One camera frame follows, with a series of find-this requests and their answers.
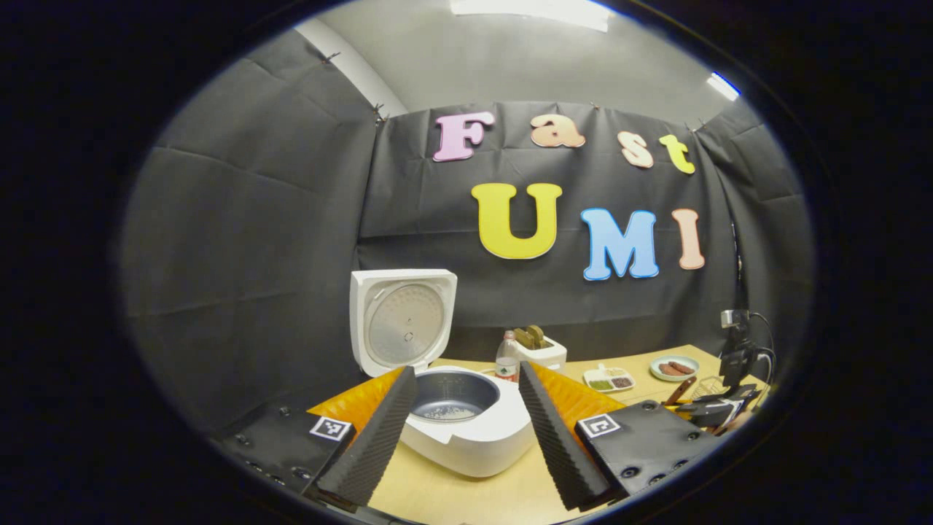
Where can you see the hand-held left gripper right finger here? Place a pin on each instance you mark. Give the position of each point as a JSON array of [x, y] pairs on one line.
[[554, 437]]

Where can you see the clear plastic water bottle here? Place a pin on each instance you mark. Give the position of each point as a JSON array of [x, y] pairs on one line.
[[506, 361]]

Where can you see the red meat slice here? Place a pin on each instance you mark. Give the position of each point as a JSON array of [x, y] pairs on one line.
[[670, 370], [682, 367]]

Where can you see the large ceiling light panel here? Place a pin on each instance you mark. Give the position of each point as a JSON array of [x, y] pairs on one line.
[[532, 9]]

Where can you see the white rice grains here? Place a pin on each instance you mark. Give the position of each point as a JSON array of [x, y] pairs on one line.
[[448, 413]]

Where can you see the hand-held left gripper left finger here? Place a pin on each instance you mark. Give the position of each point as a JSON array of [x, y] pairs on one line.
[[379, 430]]

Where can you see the brown wooden spoon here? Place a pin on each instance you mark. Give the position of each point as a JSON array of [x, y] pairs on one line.
[[679, 391]]

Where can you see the small ceiling light panel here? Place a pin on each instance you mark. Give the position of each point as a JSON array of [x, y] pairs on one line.
[[723, 86]]

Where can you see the white divided dish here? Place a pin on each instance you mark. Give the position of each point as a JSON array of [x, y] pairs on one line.
[[609, 379]]

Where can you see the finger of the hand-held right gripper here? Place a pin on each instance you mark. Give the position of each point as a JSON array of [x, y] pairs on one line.
[[711, 414]]

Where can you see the brown toast slice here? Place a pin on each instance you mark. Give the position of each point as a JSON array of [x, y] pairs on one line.
[[538, 335], [523, 338]]

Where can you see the white toaster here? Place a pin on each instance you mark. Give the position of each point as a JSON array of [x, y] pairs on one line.
[[550, 356]]

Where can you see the pale green plate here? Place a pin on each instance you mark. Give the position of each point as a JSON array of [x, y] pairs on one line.
[[674, 378]]

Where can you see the white rice cooker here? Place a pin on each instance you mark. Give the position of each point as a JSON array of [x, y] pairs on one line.
[[474, 445]]

